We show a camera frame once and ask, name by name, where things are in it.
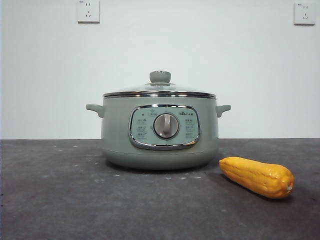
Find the glass lid with green knob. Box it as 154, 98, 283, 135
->
103, 70, 216, 99

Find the yellow corn cob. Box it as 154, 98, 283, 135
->
218, 156, 295, 200

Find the pale green electric cooking pot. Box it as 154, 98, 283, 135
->
85, 94, 231, 172

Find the white wall socket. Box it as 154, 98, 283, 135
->
76, 0, 101, 25
293, 2, 316, 26

